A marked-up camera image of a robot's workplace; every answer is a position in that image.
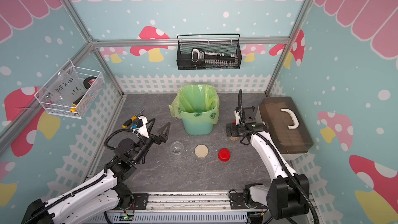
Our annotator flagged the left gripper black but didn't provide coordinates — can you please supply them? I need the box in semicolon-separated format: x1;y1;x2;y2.
133;123;171;164

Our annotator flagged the peanut jar red lid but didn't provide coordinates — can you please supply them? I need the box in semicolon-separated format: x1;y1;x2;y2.
229;136;240;142

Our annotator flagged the peanut jar beige lid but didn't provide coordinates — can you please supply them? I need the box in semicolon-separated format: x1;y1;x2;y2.
170;141;185;158

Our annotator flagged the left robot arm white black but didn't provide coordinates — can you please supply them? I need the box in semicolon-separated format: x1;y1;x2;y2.
22;117;171;224

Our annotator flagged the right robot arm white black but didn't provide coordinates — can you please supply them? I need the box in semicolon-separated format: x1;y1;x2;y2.
226;90;320;224

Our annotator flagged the brown lidded tool box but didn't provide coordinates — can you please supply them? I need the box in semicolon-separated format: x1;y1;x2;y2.
257;96;314;160

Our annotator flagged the green trash bin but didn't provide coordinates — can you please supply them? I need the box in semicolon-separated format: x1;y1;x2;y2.
180;110;218;135

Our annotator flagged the yellow black screwdriver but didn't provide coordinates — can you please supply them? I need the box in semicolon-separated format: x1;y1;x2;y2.
122;110;145;129

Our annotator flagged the green plastic bin liner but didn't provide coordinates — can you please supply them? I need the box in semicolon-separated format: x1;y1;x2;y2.
169;85;220;124

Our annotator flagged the socket wrench set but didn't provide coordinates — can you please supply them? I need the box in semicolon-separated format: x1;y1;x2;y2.
191;48;240;69

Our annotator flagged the black tape roll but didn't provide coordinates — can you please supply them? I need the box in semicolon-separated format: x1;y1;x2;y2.
84;76;97;89

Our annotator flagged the yellow utility knife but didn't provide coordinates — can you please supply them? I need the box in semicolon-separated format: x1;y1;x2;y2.
70;95;85;114

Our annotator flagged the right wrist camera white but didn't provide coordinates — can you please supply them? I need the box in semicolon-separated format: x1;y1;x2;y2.
234;111;240;126

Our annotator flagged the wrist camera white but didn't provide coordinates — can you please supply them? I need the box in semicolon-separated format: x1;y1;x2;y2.
234;111;240;126
130;116;149;138

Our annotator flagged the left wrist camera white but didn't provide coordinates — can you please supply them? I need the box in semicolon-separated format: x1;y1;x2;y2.
130;116;149;138

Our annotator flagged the black wire mesh basket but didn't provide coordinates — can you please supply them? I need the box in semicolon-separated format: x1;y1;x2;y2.
176;34;242;71

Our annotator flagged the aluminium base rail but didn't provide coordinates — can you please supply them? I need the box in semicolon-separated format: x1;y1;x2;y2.
57;189;321;224

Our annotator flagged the clear wall bin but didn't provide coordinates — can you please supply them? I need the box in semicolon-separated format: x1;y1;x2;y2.
34;60;105;119

